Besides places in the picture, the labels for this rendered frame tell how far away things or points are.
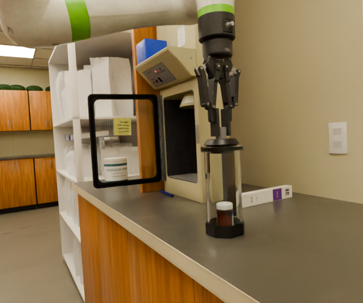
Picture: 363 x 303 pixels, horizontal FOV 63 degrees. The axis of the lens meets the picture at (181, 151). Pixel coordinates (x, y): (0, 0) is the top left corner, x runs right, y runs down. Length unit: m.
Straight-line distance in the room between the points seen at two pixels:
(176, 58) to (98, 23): 0.39
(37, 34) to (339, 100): 0.98
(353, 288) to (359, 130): 0.71
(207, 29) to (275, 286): 0.57
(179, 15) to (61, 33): 0.32
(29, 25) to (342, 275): 0.78
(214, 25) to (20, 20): 0.42
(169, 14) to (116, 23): 0.15
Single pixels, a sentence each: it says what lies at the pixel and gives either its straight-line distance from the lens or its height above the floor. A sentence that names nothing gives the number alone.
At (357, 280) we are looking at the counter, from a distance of 0.62.
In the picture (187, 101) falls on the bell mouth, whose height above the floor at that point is 1.33.
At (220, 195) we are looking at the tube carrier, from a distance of 0.74.
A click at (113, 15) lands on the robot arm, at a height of 1.49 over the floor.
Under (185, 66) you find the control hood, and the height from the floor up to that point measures 1.44.
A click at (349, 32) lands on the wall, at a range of 1.25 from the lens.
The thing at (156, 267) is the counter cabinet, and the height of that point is 0.82.
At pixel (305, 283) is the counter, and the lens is 0.58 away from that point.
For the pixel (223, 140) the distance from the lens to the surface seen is 0.74.
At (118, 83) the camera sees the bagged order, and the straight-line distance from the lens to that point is 2.47.
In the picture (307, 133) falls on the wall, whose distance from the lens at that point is 1.31.
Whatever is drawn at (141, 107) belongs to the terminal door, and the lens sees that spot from 1.35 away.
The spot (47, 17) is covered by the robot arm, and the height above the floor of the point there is 1.47.
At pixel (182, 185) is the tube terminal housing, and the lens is 1.25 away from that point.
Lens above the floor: 1.20
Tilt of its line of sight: 3 degrees down
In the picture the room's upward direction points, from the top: 3 degrees counter-clockwise
